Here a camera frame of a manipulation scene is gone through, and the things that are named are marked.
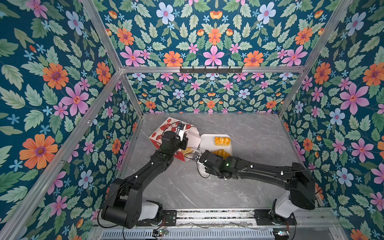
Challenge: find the white rectangular tray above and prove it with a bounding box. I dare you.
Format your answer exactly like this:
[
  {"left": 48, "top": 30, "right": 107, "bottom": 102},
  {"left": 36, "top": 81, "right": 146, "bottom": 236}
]
[{"left": 196, "top": 133, "right": 234, "bottom": 178}]

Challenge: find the red white paper bag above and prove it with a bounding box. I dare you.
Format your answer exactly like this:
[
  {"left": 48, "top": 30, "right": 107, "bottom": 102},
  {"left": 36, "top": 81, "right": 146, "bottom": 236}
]
[{"left": 149, "top": 117, "right": 201, "bottom": 162}]

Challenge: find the yellow fake bread loaf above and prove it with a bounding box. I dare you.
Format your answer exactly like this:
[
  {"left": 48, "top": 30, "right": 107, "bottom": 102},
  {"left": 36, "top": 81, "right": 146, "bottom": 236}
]
[{"left": 214, "top": 137, "right": 231, "bottom": 147}]

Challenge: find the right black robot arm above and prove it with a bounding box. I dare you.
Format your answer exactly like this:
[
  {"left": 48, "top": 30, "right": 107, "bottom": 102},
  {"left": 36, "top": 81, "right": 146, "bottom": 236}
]
[{"left": 192, "top": 150, "right": 316, "bottom": 223}]

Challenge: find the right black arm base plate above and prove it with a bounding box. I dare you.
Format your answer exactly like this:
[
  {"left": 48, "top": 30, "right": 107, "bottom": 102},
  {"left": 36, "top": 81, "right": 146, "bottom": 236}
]
[{"left": 254, "top": 209, "right": 297, "bottom": 226}]

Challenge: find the orange fake bread roll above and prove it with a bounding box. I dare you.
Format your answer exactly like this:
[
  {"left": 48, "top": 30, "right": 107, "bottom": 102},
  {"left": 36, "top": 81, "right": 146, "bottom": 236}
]
[{"left": 213, "top": 149, "right": 231, "bottom": 160}]

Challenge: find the black wall hook rail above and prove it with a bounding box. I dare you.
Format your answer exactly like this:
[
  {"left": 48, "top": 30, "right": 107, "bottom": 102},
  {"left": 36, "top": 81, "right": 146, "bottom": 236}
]
[{"left": 179, "top": 66, "right": 243, "bottom": 75}]

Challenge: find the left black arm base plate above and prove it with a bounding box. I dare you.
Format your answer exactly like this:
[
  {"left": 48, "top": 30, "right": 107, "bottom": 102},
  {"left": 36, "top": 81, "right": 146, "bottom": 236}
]
[{"left": 136, "top": 210, "right": 178, "bottom": 227}]

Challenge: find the white perforated cable duct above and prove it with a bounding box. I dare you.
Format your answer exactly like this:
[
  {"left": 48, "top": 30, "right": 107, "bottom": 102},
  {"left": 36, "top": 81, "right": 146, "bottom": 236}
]
[{"left": 101, "top": 229, "right": 275, "bottom": 240}]

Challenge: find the aluminium front mounting rail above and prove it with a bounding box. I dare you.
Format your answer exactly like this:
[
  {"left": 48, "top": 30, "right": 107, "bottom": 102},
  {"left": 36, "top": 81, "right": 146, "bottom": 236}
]
[{"left": 92, "top": 208, "right": 340, "bottom": 229}]

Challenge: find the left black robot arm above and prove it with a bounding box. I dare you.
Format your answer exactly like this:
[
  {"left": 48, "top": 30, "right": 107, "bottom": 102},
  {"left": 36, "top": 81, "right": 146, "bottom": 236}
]
[{"left": 98, "top": 121, "right": 188, "bottom": 229}]

